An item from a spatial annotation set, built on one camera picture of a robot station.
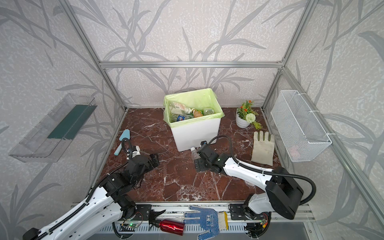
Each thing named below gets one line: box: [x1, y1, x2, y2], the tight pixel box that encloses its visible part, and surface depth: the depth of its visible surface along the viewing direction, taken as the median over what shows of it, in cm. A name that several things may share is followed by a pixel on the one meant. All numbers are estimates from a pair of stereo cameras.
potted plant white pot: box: [235, 100, 263, 130], surface depth 101 cm
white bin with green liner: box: [163, 88, 225, 152], surface depth 88 cm
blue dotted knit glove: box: [183, 205, 220, 240], surface depth 72 cm
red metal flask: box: [158, 219, 185, 236], surface depth 68 cm
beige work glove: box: [251, 130, 275, 166], surface depth 99 cm
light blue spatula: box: [114, 129, 130, 156], surface depth 104 cm
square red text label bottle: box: [168, 101, 195, 115], surface depth 86 cm
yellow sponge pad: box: [218, 211, 229, 231], surface depth 72 cm
